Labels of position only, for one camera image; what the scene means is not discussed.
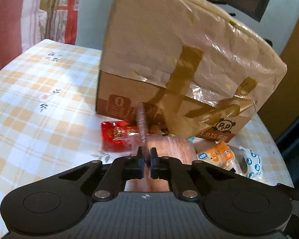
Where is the clear pink snack packet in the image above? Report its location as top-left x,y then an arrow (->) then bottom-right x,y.
125,103 -> 197,192

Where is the red snack packet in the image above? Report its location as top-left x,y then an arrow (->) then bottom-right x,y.
101,121 -> 139,145

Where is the orange white snack pack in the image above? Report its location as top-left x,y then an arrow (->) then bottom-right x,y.
197,141 -> 235,169

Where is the white blue patterned pack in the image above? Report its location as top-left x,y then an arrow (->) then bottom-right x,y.
238,146 -> 263,179

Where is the checkered yellow tablecloth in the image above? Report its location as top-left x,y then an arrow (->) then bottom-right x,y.
0,39 -> 294,238

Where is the cardboard box with plastic liner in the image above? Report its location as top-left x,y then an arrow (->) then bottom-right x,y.
95,0 -> 287,142

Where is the wooden door panel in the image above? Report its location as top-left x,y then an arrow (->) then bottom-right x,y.
259,21 -> 299,139

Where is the printed pink backdrop curtain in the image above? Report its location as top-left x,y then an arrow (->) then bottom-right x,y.
0,0 -> 80,70

